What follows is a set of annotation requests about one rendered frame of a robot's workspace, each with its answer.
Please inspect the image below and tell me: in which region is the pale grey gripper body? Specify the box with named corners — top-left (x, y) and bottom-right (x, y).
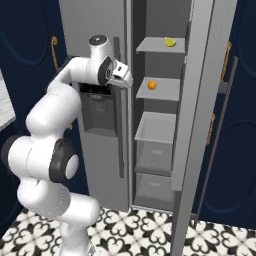
top-left (109, 70), bottom-right (135, 90)

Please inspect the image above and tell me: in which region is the grey fridge shelf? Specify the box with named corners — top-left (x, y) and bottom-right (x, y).
top-left (135, 76), bottom-right (182, 102)
top-left (135, 36), bottom-right (187, 55)

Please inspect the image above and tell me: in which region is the yellow lemon wedge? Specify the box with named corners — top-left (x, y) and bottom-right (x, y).
top-left (163, 36), bottom-right (177, 48)

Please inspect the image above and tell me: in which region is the grey fridge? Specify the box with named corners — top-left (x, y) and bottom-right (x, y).
top-left (58, 0), bottom-right (240, 256)

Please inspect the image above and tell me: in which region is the clear grey fridge drawer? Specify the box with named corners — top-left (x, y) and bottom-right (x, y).
top-left (133, 111), bottom-right (177, 173)
top-left (135, 172), bottom-right (175, 203)

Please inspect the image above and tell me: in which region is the plain grey fridge door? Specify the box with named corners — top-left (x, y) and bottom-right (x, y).
top-left (169, 0), bottom-right (240, 256)

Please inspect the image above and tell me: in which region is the grey fridge door with dispenser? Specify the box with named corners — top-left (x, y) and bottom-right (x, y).
top-left (58, 0), bottom-right (132, 213)

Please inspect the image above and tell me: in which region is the orange fruit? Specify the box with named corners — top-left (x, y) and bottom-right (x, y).
top-left (147, 79), bottom-right (158, 91)

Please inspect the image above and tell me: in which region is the dark blue cupboard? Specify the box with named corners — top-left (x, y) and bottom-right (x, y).
top-left (0, 0), bottom-right (90, 236)
top-left (190, 0), bottom-right (256, 232)

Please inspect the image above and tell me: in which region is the dark grey fridge door handle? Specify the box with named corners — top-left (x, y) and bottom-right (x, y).
top-left (112, 36), bottom-right (126, 180)

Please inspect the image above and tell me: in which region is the long thin grey door handle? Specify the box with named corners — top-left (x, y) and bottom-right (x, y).
top-left (194, 55), bottom-right (240, 222)

